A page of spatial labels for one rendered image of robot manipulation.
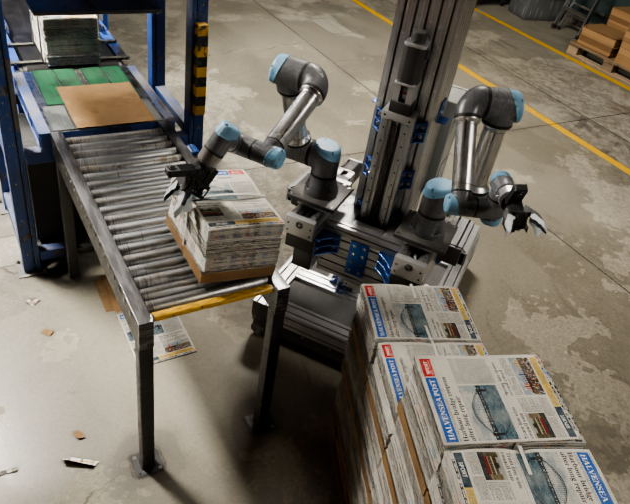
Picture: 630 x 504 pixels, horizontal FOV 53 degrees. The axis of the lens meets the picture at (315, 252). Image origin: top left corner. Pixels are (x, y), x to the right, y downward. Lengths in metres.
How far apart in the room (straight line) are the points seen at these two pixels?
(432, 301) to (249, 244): 0.69
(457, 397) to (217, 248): 0.93
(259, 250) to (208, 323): 1.11
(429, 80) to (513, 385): 1.30
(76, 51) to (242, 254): 2.00
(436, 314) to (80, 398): 1.58
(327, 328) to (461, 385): 1.36
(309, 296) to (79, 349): 1.11
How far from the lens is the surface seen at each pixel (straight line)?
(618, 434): 3.45
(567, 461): 1.72
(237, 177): 2.42
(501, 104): 2.44
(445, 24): 2.55
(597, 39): 8.37
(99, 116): 3.33
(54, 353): 3.19
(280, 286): 2.29
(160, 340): 3.18
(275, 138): 2.20
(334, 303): 3.16
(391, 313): 2.24
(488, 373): 1.81
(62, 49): 3.86
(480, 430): 1.67
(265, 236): 2.21
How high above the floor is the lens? 2.28
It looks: 37 degrees down
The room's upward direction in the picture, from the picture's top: 10 degrees clockwise
